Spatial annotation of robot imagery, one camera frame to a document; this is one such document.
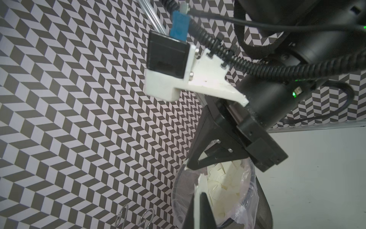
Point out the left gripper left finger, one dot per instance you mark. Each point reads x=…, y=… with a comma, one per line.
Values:
x=192, y=217

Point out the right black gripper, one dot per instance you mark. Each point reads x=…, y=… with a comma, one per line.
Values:
x=228, y=131

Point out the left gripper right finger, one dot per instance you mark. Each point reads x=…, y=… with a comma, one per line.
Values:
x=206, y=217

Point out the white paper receipt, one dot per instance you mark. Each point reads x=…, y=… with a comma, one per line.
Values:
x=202, y=185

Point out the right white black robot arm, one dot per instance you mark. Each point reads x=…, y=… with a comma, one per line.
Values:
x=327, y=40

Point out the clear plastic bin liner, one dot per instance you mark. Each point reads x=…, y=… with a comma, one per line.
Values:
x=250, y=202

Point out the black mesh trash bin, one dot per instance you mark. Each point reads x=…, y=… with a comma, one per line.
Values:
x=260, y=206

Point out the shredded paper pieces pile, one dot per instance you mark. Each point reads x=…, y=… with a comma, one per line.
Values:
x=228, y=184

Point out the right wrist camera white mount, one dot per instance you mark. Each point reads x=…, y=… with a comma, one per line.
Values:
x=173, y=66

